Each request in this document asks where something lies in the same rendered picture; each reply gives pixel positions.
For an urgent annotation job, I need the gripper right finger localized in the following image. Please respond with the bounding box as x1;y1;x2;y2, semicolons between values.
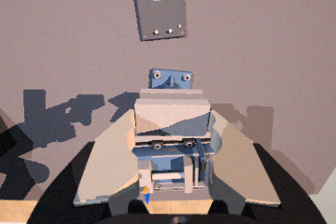
207;109;327;224

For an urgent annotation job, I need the tan rectangular block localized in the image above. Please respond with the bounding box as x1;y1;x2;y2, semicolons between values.
134;89;210;136

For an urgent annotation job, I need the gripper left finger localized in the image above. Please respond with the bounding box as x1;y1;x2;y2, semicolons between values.
26;108;140;224

